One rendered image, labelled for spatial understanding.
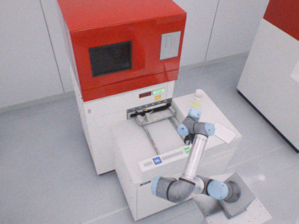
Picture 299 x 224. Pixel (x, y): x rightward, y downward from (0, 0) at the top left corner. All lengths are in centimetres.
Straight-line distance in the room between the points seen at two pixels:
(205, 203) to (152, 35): 126
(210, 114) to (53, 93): 237
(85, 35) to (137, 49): 39
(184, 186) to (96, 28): 107
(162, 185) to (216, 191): 43
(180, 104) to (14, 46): 209
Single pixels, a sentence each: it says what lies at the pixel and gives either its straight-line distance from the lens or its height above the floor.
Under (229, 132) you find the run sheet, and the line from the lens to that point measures 221.
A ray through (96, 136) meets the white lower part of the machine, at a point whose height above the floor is 73.
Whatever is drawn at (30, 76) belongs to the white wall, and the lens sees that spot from 365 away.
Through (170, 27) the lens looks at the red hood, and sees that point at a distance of 186.
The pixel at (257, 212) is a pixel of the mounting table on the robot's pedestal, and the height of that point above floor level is 82.
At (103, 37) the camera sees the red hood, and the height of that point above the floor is 174.
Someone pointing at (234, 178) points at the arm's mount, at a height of 99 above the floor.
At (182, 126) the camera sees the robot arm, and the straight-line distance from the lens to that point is 152.
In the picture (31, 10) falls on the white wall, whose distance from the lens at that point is 323.
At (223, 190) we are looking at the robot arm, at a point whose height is 111.
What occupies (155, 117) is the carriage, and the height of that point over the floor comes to 88.
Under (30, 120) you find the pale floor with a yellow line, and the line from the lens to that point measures 375.
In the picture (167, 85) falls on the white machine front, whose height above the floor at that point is 115.
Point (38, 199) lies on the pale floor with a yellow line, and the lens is 301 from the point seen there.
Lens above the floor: 256
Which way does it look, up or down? 46 degrees down
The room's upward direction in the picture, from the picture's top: 4 degrees clockwise
